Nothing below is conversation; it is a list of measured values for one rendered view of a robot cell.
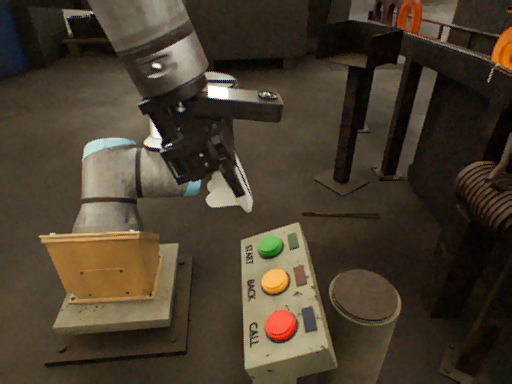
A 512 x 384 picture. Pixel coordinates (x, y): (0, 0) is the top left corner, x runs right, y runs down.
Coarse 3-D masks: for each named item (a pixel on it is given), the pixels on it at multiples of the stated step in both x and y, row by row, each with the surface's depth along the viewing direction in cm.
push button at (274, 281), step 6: (276, 270) 56; (282, 270) 56; (264, 276) 56; (270, 276) 55; (276, 276) 55; (282, 276) 54; (264, 282) 55; (270, 282) 54; (276, 282) 54; (282, 282) 54; (264, 288) 54; (270, 288) 54; (276, 288) 53; (282, 288) 53
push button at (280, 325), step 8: (280, 312) 50; (288, 312) 50; (272, 320) 49; (280, 320) 49; (288, 320) 48; (272, 328) 48; (280, 328) 48; (288, 328) 47; (272, 336) 48; (280, 336) 47; (288, 336) 47
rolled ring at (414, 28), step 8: (408, 0) 164; (416, 0) 160; (400, 8) 172; (408, 8) 168; (416, 8) 158; (400, 16) 172; (416, 16) 158; (400, 24) 173; (416, 24) 160; (416, 32) 162
